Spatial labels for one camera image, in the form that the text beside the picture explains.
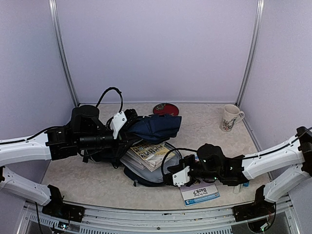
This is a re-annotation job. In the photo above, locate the blue white workbook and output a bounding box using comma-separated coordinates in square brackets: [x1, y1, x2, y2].
[180, 182, 220, 206]

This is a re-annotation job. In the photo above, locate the pink illustrated picture book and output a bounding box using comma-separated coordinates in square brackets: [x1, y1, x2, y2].
[127, 141, 170, 172]

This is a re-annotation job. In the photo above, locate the navy blue student backpack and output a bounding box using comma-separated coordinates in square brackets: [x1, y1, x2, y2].
[81, 113, 183, 188]

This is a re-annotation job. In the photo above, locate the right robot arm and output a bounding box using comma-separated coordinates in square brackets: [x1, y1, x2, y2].
[162, 126, 312, 221]

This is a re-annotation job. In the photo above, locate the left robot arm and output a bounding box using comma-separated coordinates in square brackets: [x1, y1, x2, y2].
[0, 105, 127, 217]

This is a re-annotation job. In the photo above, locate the cream highlighter pen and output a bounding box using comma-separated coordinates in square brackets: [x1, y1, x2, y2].
[233, 185, 242, 194]

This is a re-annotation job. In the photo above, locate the red floral round plate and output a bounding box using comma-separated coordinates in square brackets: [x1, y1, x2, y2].
[153, 103, 179, 116]

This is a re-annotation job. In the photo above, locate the white cartoon mug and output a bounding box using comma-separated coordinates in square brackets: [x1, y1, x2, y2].
[220, 104, 245, 132]

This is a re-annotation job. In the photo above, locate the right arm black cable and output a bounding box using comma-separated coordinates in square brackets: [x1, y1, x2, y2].
[160, 147, 200, 176]

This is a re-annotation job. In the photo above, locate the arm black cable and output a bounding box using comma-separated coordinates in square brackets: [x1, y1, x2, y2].
[160, 147, 200, 176]
[95, 86, 124, 114]

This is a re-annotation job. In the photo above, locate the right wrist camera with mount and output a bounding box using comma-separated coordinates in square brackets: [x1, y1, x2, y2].
[172, 166, 191, 187]

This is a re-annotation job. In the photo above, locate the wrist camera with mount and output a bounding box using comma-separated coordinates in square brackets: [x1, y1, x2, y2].
[172, 166, 191, 187]
[109, 109, 138, 139]

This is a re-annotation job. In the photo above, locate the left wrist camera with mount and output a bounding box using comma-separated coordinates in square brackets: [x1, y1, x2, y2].
[109, 109, 138, 139]

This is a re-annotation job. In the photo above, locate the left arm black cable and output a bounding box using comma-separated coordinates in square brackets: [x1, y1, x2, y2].
[95, 86, 124, 114]

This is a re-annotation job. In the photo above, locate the front aluminium rail base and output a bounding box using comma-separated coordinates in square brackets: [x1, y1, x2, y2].
[15, 195, 301, 234]

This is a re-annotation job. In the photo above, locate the right aluminium frame post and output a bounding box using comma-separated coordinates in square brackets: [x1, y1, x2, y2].
[235, 0, 265, 107]

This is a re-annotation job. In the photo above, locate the aluminium frame post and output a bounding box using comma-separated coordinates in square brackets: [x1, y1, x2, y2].
[235, 0, 265, 107]
[48, 0, 79, 107]

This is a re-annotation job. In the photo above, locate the left aluminium frame post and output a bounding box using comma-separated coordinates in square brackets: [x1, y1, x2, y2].
[48, 0, 79, 107]

